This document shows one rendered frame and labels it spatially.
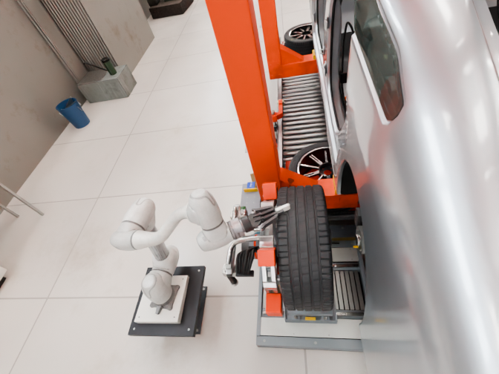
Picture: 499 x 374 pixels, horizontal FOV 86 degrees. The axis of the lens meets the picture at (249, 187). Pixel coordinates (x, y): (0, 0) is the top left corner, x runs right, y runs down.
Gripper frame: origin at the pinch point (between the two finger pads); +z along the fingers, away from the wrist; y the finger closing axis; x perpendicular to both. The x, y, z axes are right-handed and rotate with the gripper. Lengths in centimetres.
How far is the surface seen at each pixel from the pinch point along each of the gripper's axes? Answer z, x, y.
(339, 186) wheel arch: 48, -35, -26
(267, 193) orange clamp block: -0.5, -9.0, -20.6
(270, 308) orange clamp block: -22.5, -33.4, 26.2
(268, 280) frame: -18.5, -23.2, 17.8
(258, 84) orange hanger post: 11, 41, -40
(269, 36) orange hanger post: 88, -1, -221
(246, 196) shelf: -5, -69, -81
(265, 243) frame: -13.5, -9.1, 7.8
